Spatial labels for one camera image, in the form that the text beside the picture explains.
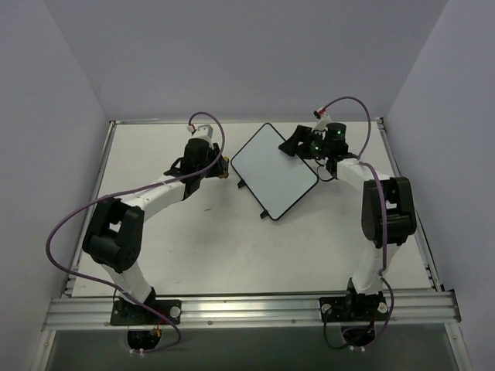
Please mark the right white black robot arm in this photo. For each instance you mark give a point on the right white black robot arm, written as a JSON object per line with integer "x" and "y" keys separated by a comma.
{"x": 388, "y": 216}

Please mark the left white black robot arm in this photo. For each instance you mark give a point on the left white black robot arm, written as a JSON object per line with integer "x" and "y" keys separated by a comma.
{"x": 114, "y": 235}

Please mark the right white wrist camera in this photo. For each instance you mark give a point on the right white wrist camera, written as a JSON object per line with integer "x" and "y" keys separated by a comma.
{"x": 322, "y": 119}

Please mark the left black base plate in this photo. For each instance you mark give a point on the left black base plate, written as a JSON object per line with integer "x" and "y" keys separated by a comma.
{"x": 125, "y": 313}

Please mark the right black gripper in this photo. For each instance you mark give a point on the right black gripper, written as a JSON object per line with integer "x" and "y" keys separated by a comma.
{"x": 300, "y": 139}

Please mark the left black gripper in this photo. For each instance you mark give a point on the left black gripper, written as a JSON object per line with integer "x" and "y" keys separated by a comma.
{"x": 216, "y": 164}

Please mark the small whiteboard black frame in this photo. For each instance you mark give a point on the small whiteboard black frame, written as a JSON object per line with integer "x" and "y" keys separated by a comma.
{"x": 276, "y": 180}

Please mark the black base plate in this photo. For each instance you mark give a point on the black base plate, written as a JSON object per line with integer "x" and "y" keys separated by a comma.
{"x": 355, "y": 309}
{"x": 125, "y": 313}

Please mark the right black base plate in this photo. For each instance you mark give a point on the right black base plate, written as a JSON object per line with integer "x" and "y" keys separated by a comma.
{"x": 355, "y": 309}

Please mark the yellow sponge eraser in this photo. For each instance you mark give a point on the yellow sponge eraser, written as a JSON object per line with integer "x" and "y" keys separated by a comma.
{"x": 223, "y": 167}

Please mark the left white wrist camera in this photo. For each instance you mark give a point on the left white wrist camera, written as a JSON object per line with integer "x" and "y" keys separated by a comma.
{"x": 203, "y": 131}

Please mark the aluminium front rail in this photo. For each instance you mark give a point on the aluminium front rail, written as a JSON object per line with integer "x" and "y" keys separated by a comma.
{"x": 410, "y": 307}

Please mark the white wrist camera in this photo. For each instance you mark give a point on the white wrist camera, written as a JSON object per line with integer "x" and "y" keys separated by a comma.
{"x": 203, "y": 131}
{"x": 322, "y": 119}

